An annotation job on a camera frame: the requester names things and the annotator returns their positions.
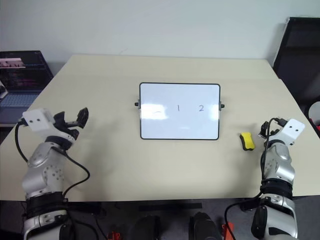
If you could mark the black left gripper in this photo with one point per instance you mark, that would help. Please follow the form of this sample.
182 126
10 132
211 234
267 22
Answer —
66 130

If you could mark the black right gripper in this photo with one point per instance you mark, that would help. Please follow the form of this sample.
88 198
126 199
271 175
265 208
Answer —
271 131

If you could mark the yellow whiteboard eraser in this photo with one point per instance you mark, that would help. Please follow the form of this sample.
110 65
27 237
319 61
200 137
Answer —
247 140

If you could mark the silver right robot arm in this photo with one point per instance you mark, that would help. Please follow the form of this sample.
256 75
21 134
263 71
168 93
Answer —
280 165

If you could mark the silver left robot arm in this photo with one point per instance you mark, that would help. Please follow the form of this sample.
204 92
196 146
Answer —
37 172

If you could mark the white round object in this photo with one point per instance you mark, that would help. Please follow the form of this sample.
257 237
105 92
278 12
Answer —
315 111

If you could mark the open laptop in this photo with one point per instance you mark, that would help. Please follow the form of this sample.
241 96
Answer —
17 75

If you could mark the black chair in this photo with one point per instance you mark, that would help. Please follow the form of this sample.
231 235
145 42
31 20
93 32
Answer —
300 62

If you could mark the small black-framed whiteboard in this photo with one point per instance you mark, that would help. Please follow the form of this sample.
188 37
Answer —
180 95

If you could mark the red orange clamp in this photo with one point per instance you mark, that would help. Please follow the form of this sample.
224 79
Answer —
228 231
113 235

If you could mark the dark rounded shape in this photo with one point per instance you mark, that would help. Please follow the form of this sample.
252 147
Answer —
203 226

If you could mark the black bar under table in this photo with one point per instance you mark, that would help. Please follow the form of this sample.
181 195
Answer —
170 206

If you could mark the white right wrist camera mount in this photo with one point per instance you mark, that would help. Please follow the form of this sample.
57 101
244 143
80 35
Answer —
293 130

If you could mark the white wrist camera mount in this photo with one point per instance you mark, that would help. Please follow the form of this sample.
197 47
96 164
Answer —
293 130
37 121

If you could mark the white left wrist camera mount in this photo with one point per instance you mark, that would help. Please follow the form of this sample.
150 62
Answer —
37 121

